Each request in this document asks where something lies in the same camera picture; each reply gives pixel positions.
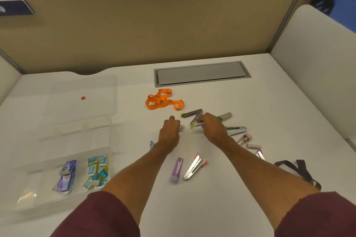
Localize person's left hand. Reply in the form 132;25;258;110
158;115;181;147

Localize person's right hand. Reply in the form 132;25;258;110
196;112;231;146

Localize person's right forearm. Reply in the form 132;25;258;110
215;137;320;230

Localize person's left forearm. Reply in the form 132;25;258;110
101;141;179;226

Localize open grey stapler green tip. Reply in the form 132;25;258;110
181;109;204;126

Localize open silver green stapler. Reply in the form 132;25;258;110
225;126;248;137

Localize open pink stapler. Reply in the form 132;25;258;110
236;133;252;145

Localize translucent purple stapler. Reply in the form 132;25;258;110
170;157;184;184

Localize open silver red stapler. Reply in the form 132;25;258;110
184;153;208;181

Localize pile of blue staple boxes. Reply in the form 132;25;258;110
83;155;110;190

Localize clear plastic box lid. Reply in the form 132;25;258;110
39;75;118;129

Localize beige desk partition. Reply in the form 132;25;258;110
0;0;308;75

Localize purple packaged stapler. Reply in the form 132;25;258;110
59;160;77;176
52;173;76;196

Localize maroon left sleeve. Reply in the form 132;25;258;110
50;191;141;237

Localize maroon sleeve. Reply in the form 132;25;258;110
274;192;356;237
50;191;141;237

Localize white side partition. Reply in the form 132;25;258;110
270;4;356;152

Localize clear plastic storage box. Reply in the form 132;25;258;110
0;115;116;218

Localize maroon right sleeve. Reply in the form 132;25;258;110
274;192;356;237

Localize blue chair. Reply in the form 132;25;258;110
310;0;356;34

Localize blue name plate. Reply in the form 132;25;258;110
0;0;34;17

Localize orange lanyard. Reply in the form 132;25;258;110
145;89;184;111

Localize grey desk cable hatch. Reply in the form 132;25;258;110
154;61;252;88

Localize black lanyard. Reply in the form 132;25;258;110
274;160;322;191

